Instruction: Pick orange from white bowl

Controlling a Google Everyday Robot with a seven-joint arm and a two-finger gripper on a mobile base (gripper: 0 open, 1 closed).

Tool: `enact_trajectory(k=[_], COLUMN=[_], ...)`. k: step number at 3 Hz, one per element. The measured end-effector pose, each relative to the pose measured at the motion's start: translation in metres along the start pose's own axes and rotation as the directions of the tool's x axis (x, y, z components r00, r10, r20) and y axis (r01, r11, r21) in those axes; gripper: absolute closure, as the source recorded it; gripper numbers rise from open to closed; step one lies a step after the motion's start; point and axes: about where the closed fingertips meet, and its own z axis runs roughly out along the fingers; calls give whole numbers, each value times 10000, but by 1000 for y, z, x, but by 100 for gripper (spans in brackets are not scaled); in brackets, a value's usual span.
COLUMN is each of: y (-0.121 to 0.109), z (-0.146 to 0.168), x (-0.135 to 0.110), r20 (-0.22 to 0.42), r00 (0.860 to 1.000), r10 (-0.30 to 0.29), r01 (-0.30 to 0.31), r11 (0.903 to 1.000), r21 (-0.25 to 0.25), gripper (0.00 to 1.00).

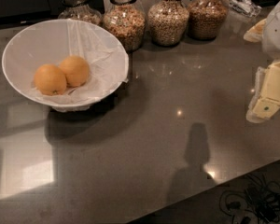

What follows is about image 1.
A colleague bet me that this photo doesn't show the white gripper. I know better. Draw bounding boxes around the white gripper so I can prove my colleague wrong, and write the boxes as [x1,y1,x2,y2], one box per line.
[244,1,280,123]

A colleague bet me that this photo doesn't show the orange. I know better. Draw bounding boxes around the orange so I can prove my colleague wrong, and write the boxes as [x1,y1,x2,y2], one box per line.
[59,55,90,87]
[34,63,67,96]

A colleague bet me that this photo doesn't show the white bowl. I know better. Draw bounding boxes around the white bowl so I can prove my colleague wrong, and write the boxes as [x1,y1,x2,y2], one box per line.
[1,18,130,113]

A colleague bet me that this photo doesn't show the white paper bowl liner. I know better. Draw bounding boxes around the white paper bowl liner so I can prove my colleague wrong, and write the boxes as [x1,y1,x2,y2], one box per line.
[27,18,130,113]

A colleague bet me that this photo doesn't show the clear plastic bag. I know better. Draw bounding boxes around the clear plastic bag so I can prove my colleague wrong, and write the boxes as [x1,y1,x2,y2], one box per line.
[227,0,261,18]

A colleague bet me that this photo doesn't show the leftmost glass jar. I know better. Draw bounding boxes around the leftmost glass jar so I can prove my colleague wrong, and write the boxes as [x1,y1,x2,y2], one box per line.
[58,0,102,26]

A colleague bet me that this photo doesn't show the dark cabinet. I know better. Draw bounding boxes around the dark cabinet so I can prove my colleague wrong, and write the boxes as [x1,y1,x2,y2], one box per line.
[0,0,105,26]

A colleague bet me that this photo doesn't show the black cables on floor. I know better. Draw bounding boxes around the black cables on floor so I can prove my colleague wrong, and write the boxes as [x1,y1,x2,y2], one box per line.
[218,173,280,224]

